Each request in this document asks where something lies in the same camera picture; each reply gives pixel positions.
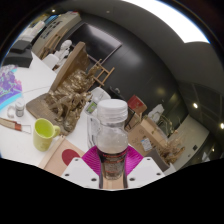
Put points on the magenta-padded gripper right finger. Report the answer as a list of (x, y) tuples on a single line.
[(143, 171)]

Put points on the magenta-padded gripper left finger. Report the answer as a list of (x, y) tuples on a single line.
[(81, 171)]

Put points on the clear bottle with white cap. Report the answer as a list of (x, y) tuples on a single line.
[(112, 133)]

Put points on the flat round red coaster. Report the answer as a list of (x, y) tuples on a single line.
[(70, 156)]

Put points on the dried plant in dark pot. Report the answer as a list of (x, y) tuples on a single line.
[(160, 161)]

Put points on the light wooden drawing board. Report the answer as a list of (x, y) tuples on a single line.
[(55, 163)]

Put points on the cardboard box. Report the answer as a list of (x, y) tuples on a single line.
[(143, 136)]

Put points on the yellow-green mug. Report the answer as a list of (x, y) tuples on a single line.
[(43, 136)]

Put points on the white spray bottle green label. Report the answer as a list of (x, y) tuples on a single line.
[(92, 106)]

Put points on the red box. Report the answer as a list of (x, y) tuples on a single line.
[(136, 104)]

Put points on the golden relief sculpture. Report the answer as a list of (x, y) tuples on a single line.
[(66, 96)]

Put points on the white chair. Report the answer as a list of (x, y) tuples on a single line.
[(50, 61), (101, 93)]

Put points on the recessed ceiling lights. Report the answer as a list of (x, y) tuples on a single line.
[(195, 105)]

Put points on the small jar with white lid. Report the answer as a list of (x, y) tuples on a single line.
[(20, 108)]

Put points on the wooden easel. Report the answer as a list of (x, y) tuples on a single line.
[(55, 43), (103, 71)]

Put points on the colourful painting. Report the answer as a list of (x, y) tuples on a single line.
[(10, 86)]

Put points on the white plaster bust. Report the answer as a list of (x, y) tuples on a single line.
[(66, 46)]

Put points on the black flat case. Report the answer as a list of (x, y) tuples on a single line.
[(21, 46), (18, 60)]

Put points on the beige cabinet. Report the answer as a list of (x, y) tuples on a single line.
[(56, 26)]

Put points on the long ceiling light strip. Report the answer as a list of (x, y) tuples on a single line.
[(173, 20)]

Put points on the dark wall screen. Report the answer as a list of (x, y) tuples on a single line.
[(96, 41)]

